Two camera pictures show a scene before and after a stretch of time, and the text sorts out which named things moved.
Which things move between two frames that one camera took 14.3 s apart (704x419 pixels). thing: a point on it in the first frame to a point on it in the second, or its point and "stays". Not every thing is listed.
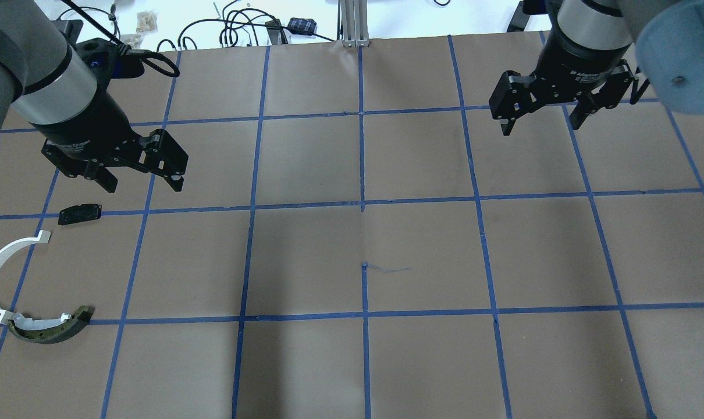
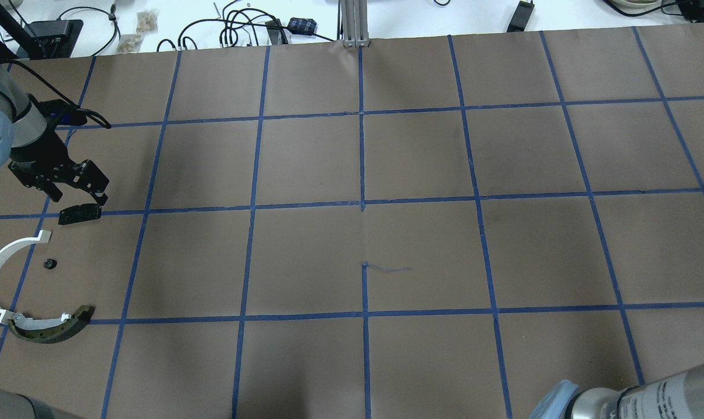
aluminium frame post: [355, 23] stays
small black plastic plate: [83, 212] stays
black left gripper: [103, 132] to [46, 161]
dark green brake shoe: [51, 330] stays
